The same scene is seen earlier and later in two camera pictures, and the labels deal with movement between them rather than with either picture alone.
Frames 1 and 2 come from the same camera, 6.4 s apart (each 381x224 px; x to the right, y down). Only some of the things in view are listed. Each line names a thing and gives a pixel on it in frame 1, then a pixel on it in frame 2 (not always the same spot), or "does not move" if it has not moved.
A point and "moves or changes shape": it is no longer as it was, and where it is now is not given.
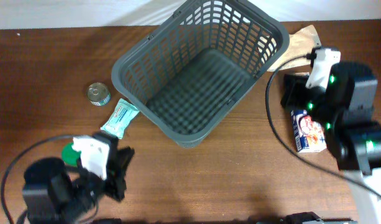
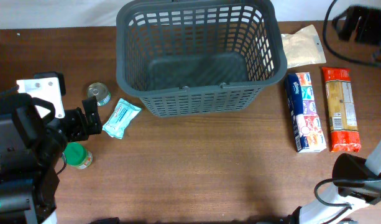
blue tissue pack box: [309, 134] does not move
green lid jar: [69, 155] does not move
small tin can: [98, 94] does not move
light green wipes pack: [124, 112] does not move
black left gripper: [116, 170] to [80, 129]
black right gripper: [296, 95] to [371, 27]
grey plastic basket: [182, 76] moves or changes shape
